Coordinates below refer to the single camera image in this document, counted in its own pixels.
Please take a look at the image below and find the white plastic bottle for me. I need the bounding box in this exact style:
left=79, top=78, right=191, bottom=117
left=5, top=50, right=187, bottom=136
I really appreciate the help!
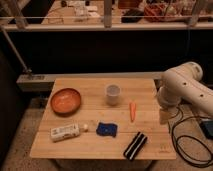
left=50, top=124, right=89, bottom=142

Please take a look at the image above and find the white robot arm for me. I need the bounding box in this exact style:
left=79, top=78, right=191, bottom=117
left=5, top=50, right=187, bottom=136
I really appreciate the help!
left=157, top=62, right=213, bottom=124

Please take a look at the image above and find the orange ceramic bowl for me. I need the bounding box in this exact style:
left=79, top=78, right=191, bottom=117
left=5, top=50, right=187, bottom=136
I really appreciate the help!
left=50, top=88, right=81, bottom=115

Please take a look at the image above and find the orange carrot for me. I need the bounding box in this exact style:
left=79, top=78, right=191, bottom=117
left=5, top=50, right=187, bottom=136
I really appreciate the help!
left=129, top=102, right=136, bottom=122

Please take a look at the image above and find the dark power adapter box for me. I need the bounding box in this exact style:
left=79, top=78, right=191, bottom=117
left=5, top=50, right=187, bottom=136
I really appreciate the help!
left=200, top=120, right=213, bottom=140

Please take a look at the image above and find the translucent plastic cup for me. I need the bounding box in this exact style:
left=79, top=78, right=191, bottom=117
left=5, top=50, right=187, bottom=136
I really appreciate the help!
left=105, top=84, right=121, bottom=106

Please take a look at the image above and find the blue sponge cloth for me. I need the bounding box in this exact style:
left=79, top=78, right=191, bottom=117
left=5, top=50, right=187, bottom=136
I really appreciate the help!
left=96, top=122, right=118, bottom=137

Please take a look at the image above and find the wooden table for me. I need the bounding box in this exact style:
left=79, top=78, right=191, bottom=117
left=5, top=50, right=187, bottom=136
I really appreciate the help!
left=30, top=80, right=176, bottom=160

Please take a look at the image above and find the diagonal metal pole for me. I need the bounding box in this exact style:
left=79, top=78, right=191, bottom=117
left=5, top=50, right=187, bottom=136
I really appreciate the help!
left=0, top=26, right=32, bottom=77

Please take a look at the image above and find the black cable on floor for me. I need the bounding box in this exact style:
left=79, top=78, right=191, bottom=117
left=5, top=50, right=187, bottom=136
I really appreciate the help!
left=169, top=105, right=213, bottom=169

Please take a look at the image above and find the grey metal rail beam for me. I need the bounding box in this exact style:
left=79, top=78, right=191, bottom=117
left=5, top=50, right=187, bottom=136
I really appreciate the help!
left=16, top=72, right=162, bottom=92

